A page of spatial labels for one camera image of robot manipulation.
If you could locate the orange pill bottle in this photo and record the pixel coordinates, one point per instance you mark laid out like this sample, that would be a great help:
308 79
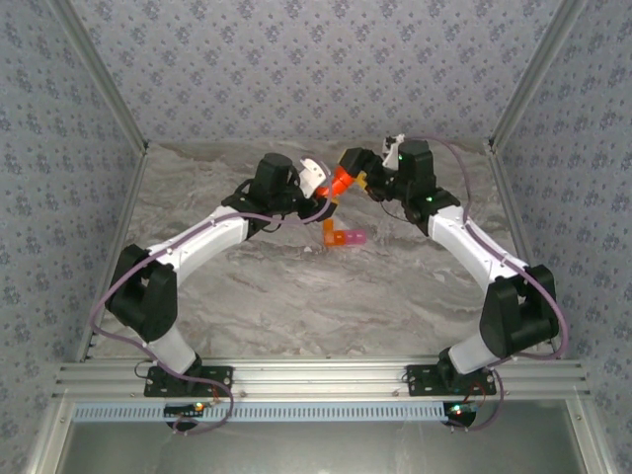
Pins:
340 181

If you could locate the orange and pink pill organizer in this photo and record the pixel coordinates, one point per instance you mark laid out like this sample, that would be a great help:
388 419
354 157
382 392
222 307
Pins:
353 238

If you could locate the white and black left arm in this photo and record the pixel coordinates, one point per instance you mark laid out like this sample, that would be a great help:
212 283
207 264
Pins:
217 242

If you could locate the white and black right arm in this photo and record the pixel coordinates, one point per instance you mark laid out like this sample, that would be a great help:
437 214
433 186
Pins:
469 247

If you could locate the small circuit board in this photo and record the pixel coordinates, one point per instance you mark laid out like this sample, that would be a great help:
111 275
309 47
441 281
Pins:
461 411
185 409

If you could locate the grey metal shelf panel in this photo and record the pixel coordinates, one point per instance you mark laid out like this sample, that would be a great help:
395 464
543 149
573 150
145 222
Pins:
321 449

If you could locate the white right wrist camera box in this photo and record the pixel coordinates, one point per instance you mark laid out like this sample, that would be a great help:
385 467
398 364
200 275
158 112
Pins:
390 148

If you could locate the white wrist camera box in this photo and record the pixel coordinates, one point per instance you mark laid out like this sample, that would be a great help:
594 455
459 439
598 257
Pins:
390 148
312 175

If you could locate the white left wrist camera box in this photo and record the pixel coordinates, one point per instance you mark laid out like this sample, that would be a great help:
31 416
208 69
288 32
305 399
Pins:
312 175

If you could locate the aluminium table side rail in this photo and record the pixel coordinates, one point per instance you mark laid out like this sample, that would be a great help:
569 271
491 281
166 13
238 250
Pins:
509 197
129 197

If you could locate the aluminium frame post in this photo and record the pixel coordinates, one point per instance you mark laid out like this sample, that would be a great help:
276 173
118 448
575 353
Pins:
535 74
102 74

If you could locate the aluminium mounting rail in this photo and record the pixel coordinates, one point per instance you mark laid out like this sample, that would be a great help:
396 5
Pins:
321 377

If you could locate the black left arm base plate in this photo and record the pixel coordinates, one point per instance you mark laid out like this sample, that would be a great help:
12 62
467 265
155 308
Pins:
219 375

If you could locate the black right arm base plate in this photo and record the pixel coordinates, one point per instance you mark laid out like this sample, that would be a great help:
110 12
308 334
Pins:
419 382

